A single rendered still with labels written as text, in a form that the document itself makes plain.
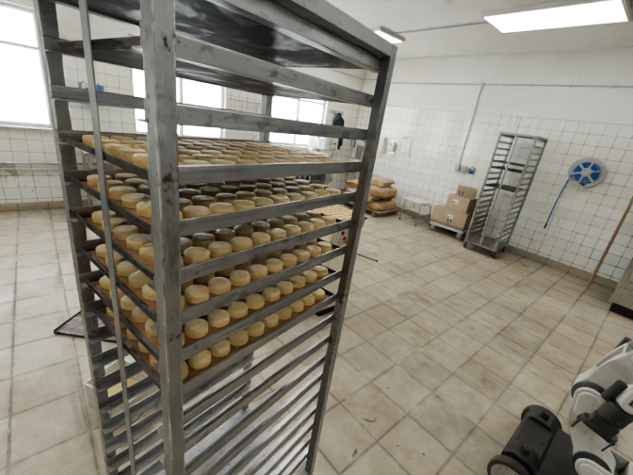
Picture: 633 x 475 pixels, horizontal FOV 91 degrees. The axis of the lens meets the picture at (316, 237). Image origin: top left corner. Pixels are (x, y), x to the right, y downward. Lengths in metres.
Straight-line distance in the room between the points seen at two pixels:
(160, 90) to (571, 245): 5.81
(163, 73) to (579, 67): 5.87
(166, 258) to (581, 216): 5.71
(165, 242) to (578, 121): 5.76
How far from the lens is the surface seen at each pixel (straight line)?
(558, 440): 2.42
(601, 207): 5.87
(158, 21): 0.50
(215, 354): 0.84
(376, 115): 0.94
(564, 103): 6.03
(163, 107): 0.49
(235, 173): 0.60
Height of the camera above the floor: 1.61
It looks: 21 degrees down
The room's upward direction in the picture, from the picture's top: 8 degrees clockwise
